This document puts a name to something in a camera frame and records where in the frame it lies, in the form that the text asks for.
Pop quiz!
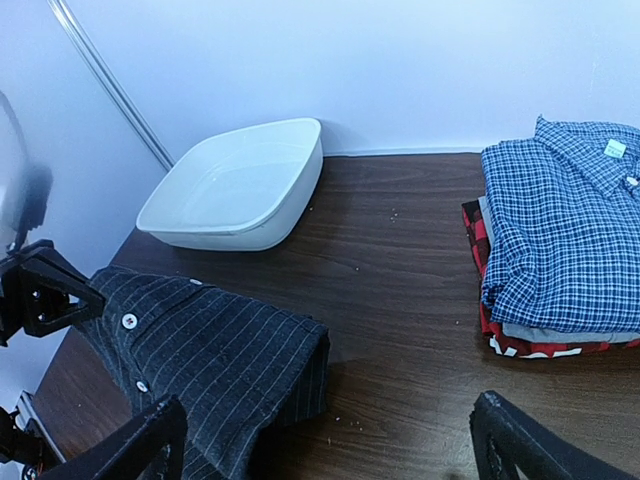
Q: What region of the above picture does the white plastic tub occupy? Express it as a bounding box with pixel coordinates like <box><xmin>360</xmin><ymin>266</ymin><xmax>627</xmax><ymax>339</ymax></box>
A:
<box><xmin>136</xmin><ymin>118</ymin><xmax>324</xmax><ymax>252</ymax></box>

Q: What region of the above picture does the left aluminium frame post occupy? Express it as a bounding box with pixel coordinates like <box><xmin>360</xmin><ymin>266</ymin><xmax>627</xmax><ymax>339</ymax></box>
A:
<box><xmin>47</xmin><ymin>0</ymin><xmax>175</xmax><ymax>172</ymax></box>

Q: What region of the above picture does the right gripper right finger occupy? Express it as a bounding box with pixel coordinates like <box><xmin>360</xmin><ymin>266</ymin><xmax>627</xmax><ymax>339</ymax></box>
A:
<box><xmin>470</xmin><ymin>390</ymin><xmax>632</xmax><ymax>479</ymax></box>

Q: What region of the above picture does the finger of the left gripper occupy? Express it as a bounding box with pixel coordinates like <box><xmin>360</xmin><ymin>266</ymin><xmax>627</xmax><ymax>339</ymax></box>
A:
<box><xmin>1</xmin><ymin>240</ymin><xmax>105</xmax><ymax>346</ymax></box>

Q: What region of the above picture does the blue checked folded shirt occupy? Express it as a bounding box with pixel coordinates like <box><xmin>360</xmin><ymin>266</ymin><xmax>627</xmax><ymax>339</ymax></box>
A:
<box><xmin>481</xmin><ymin>117</ymin><xmax>639</xmax><ymax>333</ymax></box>

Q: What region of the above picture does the black pinstriped long sleeve shirt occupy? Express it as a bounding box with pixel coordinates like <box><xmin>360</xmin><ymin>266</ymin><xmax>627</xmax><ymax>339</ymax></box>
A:
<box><xmin>78</xmin><ymin>266</ymin><xmax>330</xmax><ymax>479</ymax></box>

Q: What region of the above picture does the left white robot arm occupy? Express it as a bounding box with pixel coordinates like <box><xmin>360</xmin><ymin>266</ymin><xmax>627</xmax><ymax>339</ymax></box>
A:
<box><xmin>1</xmin><ymin>95</ymin><xmax>106</xmax><ymax>347</ymax></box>

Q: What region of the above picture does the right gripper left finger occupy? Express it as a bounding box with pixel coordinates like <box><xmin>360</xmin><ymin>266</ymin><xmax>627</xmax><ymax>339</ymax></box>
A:
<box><xmin>42</xmin><ymin>395</ymin><xmax>188</xmax><ymax>480</ymax></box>

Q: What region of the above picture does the red black folded shirt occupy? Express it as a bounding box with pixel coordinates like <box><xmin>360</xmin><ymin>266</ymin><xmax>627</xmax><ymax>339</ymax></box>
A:
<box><xmin>462</xmin><ymin>194</ymin><xmax>639</xmax><ymax>359</ymax></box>

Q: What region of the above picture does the grey folded shirt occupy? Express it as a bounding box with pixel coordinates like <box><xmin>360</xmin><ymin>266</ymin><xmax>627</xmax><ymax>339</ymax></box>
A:
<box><xmin>474</xmin><ymin>196</ymin><xmax>639</xmax><ymax>344</ymax></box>

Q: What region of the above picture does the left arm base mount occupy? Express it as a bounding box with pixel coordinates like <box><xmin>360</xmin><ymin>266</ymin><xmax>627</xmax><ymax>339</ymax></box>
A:
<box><xmin>1</xmin><ymin>391</ymin><xmax>66</xmax><ymax>479</ymax></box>

